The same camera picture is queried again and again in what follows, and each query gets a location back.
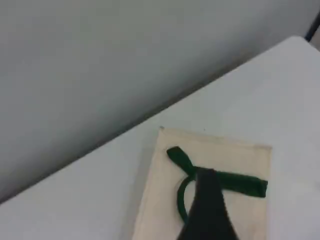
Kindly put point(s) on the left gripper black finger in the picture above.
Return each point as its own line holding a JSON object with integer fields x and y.
{"x": 207, "y": 215}

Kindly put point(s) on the black metal frame bar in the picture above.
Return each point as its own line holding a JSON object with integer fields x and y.
{"x": 312, "y": 27}

